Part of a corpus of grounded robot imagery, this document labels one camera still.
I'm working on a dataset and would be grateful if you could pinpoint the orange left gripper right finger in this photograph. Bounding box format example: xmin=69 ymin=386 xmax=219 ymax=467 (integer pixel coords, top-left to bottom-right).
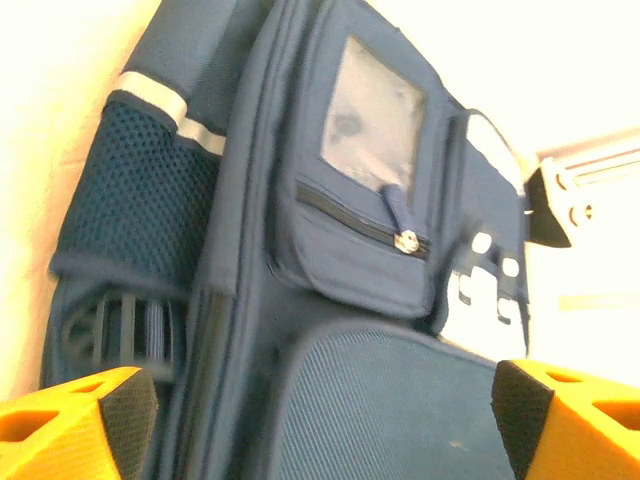
xmin=491 ymin=358 xmax=640 ymax=480

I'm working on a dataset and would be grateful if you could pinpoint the navy blue student backpack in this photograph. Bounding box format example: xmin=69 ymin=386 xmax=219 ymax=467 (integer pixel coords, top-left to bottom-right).
xmin=39 ymin=0 xmax=534 ymax=480

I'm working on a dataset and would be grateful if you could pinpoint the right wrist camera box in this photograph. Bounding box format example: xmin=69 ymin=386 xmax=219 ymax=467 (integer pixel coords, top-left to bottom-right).
xmin=538 ymin=147 xmax=640 ymax=231

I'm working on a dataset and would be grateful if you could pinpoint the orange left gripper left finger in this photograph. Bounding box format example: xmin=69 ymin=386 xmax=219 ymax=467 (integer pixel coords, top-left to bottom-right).
xmin=0 ymin=366 xmax=160 ymax=480

